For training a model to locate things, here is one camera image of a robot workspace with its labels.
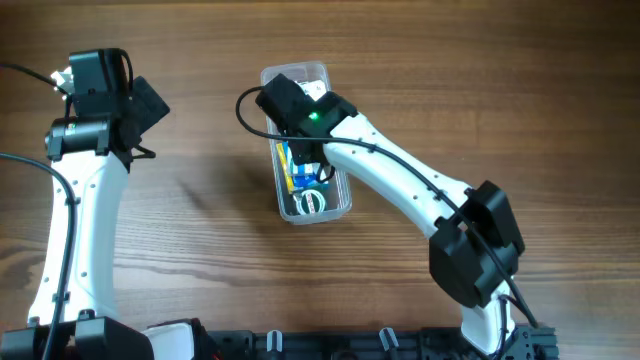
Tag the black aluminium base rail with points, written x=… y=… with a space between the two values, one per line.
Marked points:
x=425 y=344

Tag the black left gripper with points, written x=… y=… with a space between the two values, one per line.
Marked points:
x=148 y=105

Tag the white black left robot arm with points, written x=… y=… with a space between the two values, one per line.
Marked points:
x=90 y=150

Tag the green square packet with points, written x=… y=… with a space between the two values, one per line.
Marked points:
x=309 y=202

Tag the clear plastic container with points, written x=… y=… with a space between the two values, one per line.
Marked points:
x=338 y=195

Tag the blue VapoDrops box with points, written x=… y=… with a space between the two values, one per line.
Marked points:
x=292 y=178

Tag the white Hansaplast box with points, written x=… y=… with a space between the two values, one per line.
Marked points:
x=314 y=89

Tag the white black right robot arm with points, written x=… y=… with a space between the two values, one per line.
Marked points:
x=474 y=240

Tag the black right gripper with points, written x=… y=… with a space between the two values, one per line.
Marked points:
x=304 y=151

